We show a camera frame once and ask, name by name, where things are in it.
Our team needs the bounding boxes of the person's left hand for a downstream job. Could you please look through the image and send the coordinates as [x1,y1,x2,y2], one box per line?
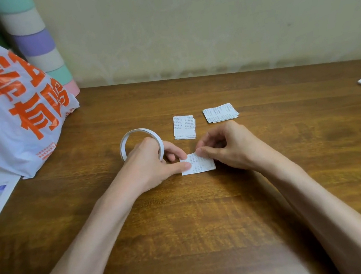
[113,131,195,197]

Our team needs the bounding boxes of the person's right hand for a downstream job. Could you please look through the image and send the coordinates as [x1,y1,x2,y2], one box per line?
[191,114,278,182]

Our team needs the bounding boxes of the white printed paper slip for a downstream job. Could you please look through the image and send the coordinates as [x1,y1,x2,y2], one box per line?
[179,149,217,177]

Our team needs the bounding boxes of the white tape roll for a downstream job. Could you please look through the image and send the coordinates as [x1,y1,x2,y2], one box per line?
[117,125,167,168]

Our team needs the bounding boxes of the person's left forearm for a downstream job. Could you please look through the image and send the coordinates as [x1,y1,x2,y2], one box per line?
[0,175,157,274]

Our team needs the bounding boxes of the person's right forearm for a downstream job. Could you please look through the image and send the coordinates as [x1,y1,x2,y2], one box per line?
[255,139,361,274]

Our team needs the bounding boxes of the stack of printed paper slips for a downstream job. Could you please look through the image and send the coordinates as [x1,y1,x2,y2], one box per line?
[171,113,199,143]
[202,101,241,125]

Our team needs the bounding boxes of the white plastic bag orange print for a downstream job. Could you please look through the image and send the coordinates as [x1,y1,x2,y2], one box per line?
[0,0,91,184]

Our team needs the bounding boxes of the pastel striped roll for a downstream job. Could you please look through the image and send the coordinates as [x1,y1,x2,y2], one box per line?
[0,0,81,108]

